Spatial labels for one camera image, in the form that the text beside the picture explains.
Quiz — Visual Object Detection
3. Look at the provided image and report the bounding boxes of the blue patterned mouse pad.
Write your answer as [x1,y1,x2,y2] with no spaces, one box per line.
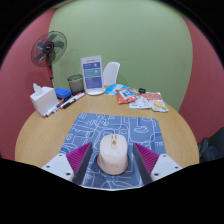
[59,112,168,191]

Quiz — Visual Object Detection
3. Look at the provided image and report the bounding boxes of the black-capped whiteboard marker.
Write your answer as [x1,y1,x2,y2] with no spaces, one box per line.
[62,93,86,110]
[49,99,67,114]

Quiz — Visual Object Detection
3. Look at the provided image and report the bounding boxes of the black office chair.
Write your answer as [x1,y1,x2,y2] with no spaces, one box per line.
[197,127,224,164]

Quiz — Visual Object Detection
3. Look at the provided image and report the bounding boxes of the blue whiteboard eraser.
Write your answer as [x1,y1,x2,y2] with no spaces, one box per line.
[54,87,72,100]

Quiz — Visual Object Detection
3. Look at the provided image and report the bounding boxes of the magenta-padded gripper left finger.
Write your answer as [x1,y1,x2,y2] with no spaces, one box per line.
[41,142,93,185]

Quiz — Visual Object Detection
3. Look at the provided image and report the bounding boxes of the light blue packet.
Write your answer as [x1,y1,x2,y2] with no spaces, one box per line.
[104,83,129,96]

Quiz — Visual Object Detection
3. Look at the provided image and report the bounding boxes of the dark mesh pen cup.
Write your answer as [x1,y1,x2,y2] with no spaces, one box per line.
[67,73,85,95]

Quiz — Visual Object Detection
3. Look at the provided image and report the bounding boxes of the cream white computer mouse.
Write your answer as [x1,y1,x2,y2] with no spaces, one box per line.
[96,133,130,176]

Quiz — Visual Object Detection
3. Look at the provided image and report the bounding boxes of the orange and white snack packet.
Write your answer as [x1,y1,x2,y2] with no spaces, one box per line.
[144,92,170,113]

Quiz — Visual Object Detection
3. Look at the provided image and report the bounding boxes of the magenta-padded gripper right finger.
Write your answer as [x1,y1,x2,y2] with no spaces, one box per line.
[133,142,184,185]

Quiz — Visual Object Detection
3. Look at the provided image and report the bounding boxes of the white tissue box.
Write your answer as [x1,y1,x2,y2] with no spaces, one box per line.
[29,82,59,117]

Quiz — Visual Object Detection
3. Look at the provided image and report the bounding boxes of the standing fan with red pole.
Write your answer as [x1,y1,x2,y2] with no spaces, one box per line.
[30,30,68,88]

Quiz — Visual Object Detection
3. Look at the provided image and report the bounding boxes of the white sign stand, blue card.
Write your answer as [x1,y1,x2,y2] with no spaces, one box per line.
[80,55,106,96]

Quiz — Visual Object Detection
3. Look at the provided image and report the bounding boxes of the red snack packet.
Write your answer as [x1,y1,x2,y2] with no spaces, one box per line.
[115,87,139,105]

